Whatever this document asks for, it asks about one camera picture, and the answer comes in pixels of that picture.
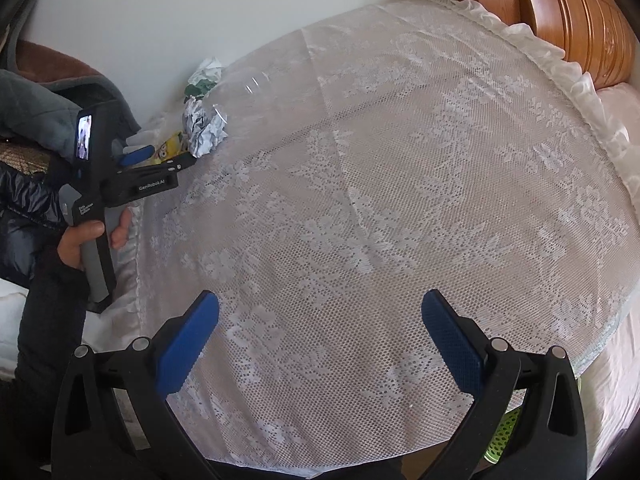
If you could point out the white bedding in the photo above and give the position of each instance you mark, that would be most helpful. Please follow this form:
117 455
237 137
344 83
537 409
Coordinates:
10 320

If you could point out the white lace tablecloth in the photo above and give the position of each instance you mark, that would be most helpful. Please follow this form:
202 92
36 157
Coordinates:
380 220

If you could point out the black shiny jacket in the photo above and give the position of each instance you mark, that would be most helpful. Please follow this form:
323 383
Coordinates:
25 200

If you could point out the yellow cartoon snack wrapper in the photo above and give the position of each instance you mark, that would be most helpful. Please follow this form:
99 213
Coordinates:
167 149

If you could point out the green mesh wastebasket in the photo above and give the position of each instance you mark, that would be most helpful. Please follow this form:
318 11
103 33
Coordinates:
500 435

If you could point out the brown plush cloth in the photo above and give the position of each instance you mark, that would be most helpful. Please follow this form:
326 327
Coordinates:
55 60

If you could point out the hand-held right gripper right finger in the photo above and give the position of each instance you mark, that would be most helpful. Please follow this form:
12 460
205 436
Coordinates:
452 345

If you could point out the person's left forearm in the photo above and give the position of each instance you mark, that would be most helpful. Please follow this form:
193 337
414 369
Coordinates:
47 320

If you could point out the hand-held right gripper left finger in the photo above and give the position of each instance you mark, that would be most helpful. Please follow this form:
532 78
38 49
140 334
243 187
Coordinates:
185 345

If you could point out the grey fleece garment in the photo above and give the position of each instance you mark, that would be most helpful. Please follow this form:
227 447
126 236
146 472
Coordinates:
40 105

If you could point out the green white crumpled wrapper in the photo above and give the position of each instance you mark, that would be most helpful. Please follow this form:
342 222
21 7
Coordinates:
202 77

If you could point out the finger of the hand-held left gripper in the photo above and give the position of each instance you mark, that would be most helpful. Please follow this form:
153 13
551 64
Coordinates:
137 155
175 165

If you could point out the wooden carved headboard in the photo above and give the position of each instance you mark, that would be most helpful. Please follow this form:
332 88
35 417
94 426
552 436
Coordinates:
565 15

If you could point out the person's left hand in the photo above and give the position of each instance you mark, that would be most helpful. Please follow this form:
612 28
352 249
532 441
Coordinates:
80 245

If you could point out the silver crumpled foil wrapper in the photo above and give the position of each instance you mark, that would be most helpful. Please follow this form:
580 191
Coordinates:
202 130

